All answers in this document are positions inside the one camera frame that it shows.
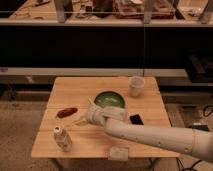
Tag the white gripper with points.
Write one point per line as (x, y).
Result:
(98, 116)

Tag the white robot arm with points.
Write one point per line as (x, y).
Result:
(193, 142)

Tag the green ceramic bowl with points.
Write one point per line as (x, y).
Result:
(109, 98)

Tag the white ceramic cup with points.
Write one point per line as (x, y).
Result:
(136, 84)

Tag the light wooden table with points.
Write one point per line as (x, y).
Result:
(90, 141)

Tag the small white bottle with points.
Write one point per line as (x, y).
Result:
(62, 139)

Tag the small black rectangular object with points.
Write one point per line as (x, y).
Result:
(136, 120)

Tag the white sponge block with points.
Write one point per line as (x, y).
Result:
(118, 153)

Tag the blue box on floor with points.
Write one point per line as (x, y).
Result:
(200, 127)

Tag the black box on right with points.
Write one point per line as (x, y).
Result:
(199, 70)

